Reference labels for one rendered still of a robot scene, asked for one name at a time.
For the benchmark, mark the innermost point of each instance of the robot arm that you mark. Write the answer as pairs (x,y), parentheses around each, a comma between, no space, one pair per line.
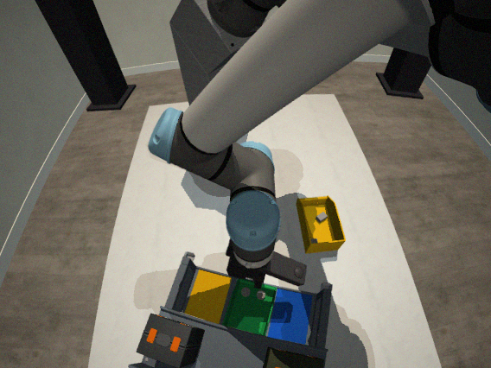
(299,46)

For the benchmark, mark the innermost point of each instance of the dark grey metal shelf frame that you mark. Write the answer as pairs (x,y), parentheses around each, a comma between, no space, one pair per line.
(199,296)

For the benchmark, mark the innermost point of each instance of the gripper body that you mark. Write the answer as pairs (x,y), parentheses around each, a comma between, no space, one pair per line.
(237,268)

